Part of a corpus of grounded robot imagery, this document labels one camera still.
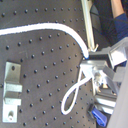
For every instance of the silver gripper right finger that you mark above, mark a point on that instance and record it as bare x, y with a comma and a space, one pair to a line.
116, 54

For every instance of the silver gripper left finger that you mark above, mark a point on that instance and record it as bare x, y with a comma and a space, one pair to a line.
100, 73

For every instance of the person in blue clothing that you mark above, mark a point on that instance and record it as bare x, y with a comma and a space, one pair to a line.
117, 24

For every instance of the blue plastic connector piece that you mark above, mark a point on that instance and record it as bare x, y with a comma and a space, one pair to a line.
100, 118

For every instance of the beige metal frame bar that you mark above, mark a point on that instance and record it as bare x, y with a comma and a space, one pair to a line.
86, 6

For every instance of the metal cable clip bracket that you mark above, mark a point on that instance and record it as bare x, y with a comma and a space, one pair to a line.
11, 91

